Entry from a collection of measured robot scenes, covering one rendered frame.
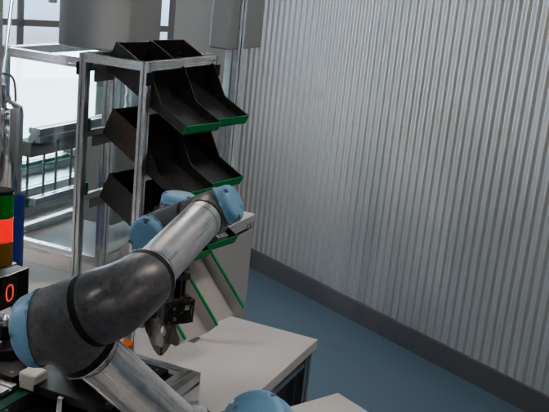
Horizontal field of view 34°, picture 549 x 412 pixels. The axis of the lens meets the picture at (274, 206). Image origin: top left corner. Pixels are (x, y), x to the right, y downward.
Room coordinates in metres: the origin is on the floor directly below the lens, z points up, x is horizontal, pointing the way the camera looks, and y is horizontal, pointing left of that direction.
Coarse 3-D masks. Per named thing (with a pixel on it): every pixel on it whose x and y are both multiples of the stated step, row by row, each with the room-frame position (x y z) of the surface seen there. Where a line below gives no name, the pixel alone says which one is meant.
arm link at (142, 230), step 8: (160, 208) 1.71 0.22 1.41; (168, 208) 1.65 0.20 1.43; (144, 216) 1.65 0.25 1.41; (152, 216) 1.64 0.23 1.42; (160, 216) 1.64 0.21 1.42; (168, 216) 1.63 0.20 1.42; (136, 224) 1.62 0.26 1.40; (144, 224) 1.62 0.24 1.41; (152, 224) 1.62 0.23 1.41; (160, 224) 1.63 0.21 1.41; (136, 232) 1.62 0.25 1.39; (144, 232) 1.62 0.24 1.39; (152, 232) 1.61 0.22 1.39; (136, 240) 1.62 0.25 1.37; (144, 240) 1.62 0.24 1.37; (136, 248) 1.62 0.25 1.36
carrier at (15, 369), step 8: (0, 320) 2.10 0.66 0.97; (8, 320) 1.95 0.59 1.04; (0, 328) 1.95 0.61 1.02; (0, 336) 1.95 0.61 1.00; (8, 336) 1.94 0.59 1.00; (0, 344) 1.90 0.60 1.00; (8, 344) 1.92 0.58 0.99; (0, 352) 1.88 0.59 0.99; (8, 352) 1.89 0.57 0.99; (0, 360) 1.87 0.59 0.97; (8, 360) 1.88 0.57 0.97; (16, 360) 1.88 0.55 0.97; (0, 368) 1.84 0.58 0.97; (8, 368) 1.84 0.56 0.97; (16, 368) 1.84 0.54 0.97; (24, 368) 1.85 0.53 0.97; (0, 376) 1.81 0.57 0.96; (8, 376) 1.80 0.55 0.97; (16, 376) 1.81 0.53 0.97
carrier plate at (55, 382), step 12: (48, 372) 1.84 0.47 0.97; (156, 372) 1.90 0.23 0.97; (36, 384) 1.78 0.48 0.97; (48, 384) 1.78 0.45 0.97; (60, 384) 1.79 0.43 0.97; (72, 384) 1.79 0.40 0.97; (48, 396) 1.76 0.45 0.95; (72, 396) 1.74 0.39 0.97; (84, 396) 1.74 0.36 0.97; (96, 396) 1.75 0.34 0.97; (84, 408) 1.72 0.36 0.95; (96, 408) 1.71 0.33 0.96; (108, 408) 1.70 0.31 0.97
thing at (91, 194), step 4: (96, 64) 2.15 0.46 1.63; (92, 68) 2.14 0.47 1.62; (96, 68) 2.16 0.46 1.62; (100, 68) 2.17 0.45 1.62; (104, 68) 2.18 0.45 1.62; (152, 112) 2.08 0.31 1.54; (92, 128) 2.17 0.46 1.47; (96, 128) 2.17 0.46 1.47; (100, 128) 2.18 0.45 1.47; (104, 128) 2.20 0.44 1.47; (88, 132) 2.14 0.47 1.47; (92, 132) 2.15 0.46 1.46; (96, 132) 2.17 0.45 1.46; (100, 132) 2.18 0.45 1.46; (88, 136) 2.14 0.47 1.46; (148, 176) 2.08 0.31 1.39; (148, 180) 2.08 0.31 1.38; (100, 188) 2.21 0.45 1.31; (88, 192) 2.16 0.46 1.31; (92, 192) 2.16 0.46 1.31; (96, 192) 2.18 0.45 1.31; (88, 196) 2.15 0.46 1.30; (92, 196) 2.16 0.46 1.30
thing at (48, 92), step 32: (32, 64) 3.00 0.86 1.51; (32, 96) 3.00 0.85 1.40; (64, 96) 2.95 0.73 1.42; (96, 96) 2.90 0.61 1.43; (128, 96) 2.99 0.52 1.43; (32, 128) 3.00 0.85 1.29; (64, 128) 2.95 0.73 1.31; (32, 160) 3.00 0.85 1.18; (64, 160) 2.95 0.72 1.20; (96, 160) 2.90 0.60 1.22; (128, 160) 3.01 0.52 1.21; (32, 192) 3.00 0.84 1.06; (64, 192) 2.95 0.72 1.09; (32, 224) 3.00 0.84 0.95; (64, 224) 2.94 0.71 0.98
